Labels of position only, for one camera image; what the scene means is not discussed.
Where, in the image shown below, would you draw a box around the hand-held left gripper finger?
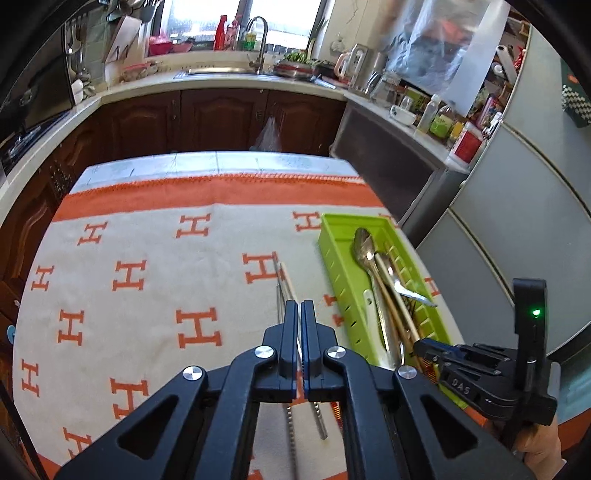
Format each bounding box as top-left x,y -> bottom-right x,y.
53,300 -> 300,480
301,300 -> 536,480

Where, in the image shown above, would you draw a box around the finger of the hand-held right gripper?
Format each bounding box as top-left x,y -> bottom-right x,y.
455,344 -> 514,366
413,338 -> 467,395

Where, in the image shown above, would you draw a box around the white chopstick red striped end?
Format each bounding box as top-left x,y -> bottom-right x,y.
397,300 -> 438,386
281,264 -> 343,428

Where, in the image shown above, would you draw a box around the silver metal utensil handle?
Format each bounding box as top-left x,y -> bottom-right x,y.
394,281 -> 438,308

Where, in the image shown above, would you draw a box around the green plastic utensil tray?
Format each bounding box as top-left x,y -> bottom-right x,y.
316,212 -> 455,370

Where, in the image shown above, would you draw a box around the silver metal chopstick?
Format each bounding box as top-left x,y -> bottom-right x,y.
277,262 -> 328,439

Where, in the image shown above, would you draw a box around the metal spoon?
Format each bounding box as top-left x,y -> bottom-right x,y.
352,227 -> 407,365
373,251 -> 419,342

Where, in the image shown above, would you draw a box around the person's right hand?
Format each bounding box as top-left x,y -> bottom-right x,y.
517,418 -> 563,464

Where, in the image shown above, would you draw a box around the grey refrigerator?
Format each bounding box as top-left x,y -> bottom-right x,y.
402,23 -> 591,416

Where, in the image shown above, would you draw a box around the orange and cream printed blanket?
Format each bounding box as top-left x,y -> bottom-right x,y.
11,173 -> 467,480

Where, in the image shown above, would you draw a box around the small clear plastic bag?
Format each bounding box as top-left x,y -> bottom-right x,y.
249,117 -> 282,151

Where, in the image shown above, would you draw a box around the red and white package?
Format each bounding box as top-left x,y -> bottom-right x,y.
450,122 -> 485,162

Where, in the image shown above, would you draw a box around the green label bottle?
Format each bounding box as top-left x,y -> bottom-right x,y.
431,105 -> 455,138

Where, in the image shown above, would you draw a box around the brown kitchen counter cabinets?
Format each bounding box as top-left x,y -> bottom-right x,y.
0,88 -> 347,296

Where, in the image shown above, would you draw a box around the clear plastic bottle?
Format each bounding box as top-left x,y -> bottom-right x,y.
418,95 -> 439,132

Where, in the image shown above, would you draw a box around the checkered fridge magnet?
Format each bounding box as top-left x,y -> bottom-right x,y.
561,85 -> 591,127

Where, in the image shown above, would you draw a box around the white and pink kettle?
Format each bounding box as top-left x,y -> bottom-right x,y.
333,44 -> 370,88

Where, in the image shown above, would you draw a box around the metal faucet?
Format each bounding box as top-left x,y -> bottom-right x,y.
247,16 -> 269,75

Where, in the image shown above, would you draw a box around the large clear plastic bag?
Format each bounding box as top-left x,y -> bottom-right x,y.
383,0 -> 495,107

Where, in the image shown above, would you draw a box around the red bottle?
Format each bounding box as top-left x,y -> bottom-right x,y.
215,15 -> 232,50

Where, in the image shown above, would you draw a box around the wooden cutting board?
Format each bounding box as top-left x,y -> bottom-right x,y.
104,16 -> 141,63

